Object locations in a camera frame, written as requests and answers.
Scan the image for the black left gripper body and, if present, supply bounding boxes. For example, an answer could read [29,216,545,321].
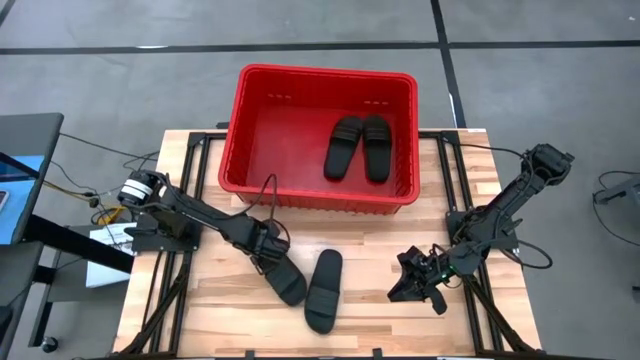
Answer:
[238,215,292,264]

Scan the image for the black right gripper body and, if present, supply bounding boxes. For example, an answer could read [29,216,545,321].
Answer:
[398,245,454,316]

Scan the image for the black slide sandal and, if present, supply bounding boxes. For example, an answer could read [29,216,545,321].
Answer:
[323,115,364,182]
[303,248,344,335]
[361,114,393,184]
[262,253,308,307]

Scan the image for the red plastic bin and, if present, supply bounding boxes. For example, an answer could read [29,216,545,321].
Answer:
[218,63,421,216]

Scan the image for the white paper sheet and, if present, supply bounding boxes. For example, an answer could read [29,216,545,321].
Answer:
[89,222,136,251]

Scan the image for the white box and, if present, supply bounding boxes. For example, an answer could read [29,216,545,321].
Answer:
[84,259,132,290]

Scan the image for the black desk beam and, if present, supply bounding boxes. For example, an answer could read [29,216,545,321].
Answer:
[22,214,135,275]

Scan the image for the grey metal stand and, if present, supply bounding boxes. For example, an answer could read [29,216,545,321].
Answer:
[592,174,640,211]

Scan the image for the laptop with blue screen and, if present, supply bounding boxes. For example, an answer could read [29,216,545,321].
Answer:
[0,152,47,246]

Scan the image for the grey desk top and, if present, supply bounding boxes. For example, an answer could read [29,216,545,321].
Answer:
[0,112,65,246]

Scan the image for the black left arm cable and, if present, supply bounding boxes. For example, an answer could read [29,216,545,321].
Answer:
[234,173,279,226]

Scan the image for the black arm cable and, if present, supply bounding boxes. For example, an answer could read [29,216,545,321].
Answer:
[234,173,279,226]
[502,238,554,271]

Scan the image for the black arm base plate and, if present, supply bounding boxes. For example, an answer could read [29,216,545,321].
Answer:
[446,209,521,252]
[124,227,201,253]

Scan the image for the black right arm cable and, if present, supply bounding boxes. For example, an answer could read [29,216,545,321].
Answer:
[502,238,554,271]

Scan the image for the black aluminium frame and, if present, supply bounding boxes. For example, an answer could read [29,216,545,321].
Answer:
[117,130,229,357]
[418,128,544,357]

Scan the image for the long black table cable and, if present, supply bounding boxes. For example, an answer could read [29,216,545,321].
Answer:
[457,141,532,162]

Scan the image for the yellow cable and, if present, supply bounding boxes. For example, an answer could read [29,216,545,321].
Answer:
[97,204,125,226]

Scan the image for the black stand cable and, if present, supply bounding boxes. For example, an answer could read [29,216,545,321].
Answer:
[591,169,640,249]

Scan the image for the thin black floor cable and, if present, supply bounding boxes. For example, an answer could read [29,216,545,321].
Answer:
[58,131,161,162]

